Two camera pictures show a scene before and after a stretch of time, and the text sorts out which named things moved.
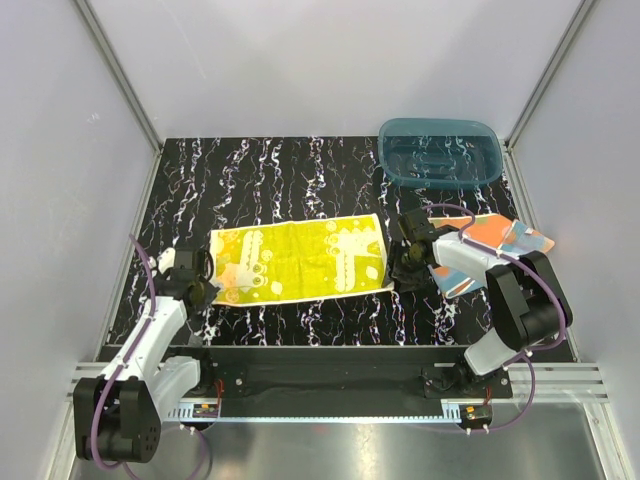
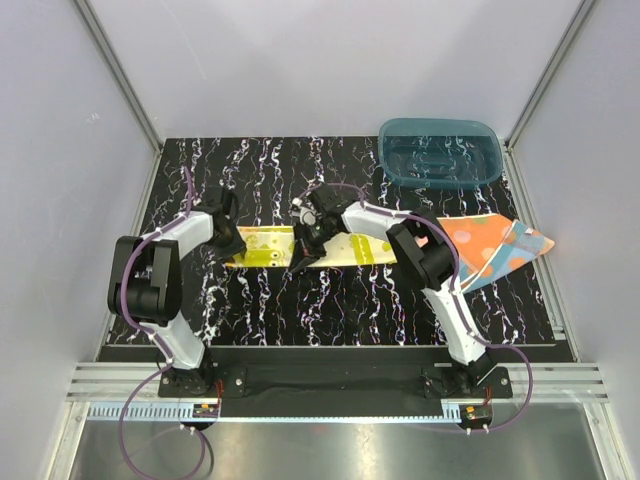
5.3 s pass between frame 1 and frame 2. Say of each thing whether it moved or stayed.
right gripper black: moved
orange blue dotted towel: stayed
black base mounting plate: stayed
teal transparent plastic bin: stayed
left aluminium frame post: stayed
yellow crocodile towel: moved
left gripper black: moved
